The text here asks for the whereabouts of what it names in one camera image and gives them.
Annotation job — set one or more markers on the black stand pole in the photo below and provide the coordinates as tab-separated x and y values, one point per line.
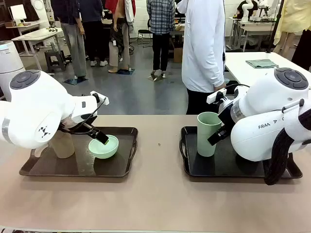
275	24

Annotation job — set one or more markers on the tall light green cup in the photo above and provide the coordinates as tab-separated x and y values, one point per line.
204	136

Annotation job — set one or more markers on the blue floor pad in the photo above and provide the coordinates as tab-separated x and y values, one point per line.
75	80
126	72

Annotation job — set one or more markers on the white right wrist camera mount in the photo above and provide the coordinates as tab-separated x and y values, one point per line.
216	95

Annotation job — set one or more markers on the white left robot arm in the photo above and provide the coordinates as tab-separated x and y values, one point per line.
36	104

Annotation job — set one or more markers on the person in grey trousers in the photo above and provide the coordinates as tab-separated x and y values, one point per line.
73	43

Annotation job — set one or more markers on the person's hand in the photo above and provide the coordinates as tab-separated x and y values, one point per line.
219	86

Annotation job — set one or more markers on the white computer monitor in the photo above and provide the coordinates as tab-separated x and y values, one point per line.
17	12

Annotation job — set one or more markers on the grey workbench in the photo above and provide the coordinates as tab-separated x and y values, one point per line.
255	26

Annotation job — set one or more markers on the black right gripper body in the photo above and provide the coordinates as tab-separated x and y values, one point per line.
226	116

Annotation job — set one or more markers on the large white table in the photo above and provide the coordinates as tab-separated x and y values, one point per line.
243	58

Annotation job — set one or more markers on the dark grey step stool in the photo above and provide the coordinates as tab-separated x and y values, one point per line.
54	60

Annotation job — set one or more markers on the light green bowl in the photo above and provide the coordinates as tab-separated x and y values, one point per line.
104	153

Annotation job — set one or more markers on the black serving tray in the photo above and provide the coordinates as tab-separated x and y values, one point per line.
218	167

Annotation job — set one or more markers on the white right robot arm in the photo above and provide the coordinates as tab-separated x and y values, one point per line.
262	97

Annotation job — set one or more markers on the person in yellow top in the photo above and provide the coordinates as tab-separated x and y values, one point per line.
291	14

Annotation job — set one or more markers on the tall beige cup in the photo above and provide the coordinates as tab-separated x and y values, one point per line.
64	148

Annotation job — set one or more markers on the person in black clothes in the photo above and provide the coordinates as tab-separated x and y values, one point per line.
94	36

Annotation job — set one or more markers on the black chair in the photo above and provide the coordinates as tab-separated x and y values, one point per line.
144	34

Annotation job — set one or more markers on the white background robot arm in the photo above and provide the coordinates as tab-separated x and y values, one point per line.
246	9

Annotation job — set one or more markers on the white desk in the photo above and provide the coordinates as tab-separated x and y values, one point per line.
36	34

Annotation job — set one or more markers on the light green cloth mat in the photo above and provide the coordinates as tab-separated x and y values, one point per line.
261	63

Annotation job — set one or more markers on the grey floor pad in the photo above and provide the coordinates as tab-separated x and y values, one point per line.
158	77

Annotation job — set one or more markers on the person in white coat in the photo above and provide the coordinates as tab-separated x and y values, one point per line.
204	48

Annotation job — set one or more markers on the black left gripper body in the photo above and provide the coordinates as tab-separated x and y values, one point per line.
80	129

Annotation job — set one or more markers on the cardboard box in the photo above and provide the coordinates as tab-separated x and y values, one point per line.
178	54

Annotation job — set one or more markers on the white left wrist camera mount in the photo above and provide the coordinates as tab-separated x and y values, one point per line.
103	99

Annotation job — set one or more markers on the desk with wooden box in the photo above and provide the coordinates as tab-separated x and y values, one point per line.
24	24

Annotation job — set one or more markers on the person in beige trousers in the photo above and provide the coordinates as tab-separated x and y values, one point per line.
124	48

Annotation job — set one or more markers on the person in plaid shirt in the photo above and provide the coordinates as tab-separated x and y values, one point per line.
160	17

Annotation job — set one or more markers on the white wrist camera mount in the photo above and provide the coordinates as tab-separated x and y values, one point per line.
216	95
103	99

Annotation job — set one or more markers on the dark brown serving tray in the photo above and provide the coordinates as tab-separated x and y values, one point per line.
73	167

